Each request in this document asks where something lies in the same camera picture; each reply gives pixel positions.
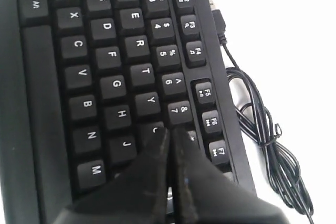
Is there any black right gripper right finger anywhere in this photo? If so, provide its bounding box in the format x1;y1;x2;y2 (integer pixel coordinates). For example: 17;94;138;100
170;128;289;223

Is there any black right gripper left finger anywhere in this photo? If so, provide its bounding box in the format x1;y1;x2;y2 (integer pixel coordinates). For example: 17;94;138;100
55;127;169;223

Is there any black wired computer keyboard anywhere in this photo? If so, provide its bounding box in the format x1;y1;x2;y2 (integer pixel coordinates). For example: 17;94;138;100
1;0;256;223

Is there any black keyboard usb cable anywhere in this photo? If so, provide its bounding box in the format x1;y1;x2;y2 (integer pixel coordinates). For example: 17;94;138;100
207;0;314;224

